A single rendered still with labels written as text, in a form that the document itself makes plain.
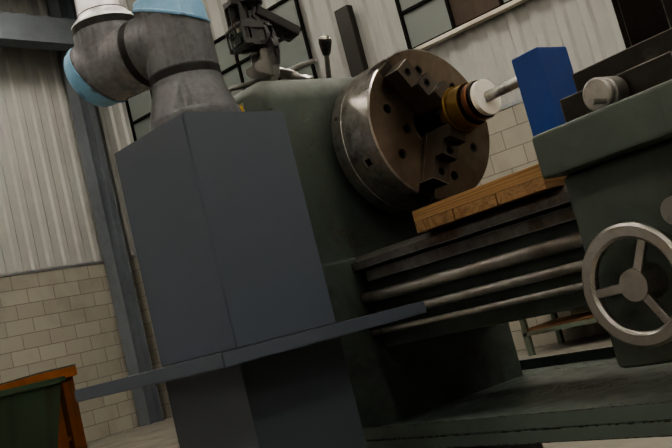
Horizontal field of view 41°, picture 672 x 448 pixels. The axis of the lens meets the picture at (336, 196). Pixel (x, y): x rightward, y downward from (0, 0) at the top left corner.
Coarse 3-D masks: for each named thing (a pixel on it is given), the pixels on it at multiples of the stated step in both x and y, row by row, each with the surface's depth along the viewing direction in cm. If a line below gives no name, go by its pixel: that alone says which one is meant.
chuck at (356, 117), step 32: (416, 64) 177; (448, 64) 183; (352, 96) 173; (384, 96) 170; (352, 128) 171; (384, 128) 168; (480, 128) 183; (352, 160) 172; (384, 160) 166; (416, 160) 170; (480, 160) 181; (384, 192) 172; (416, 192) 169; (448, 192) 173
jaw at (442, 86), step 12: (384, 72) 172; (396, 72) 169; (408, 72) 170; (396, 84) 171; (408, 84) 169; (420, 84) 168; (432, 84) 170; (444, 84) 169; (408, 96) 171; (420, 96) 170; (432, 96) 168; (420, 108) 172; (432, 108) 170
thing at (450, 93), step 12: (468, 84) 164; (444, 96) 167; (456, 96) 164; (468, 96) 162; (444, 108) 166; (456, 108) 164; (468, 108) 163; (444, 120) 169; (456, 120) 166; (468, 120) 165; (480, 120) 164; (468, 132) 168
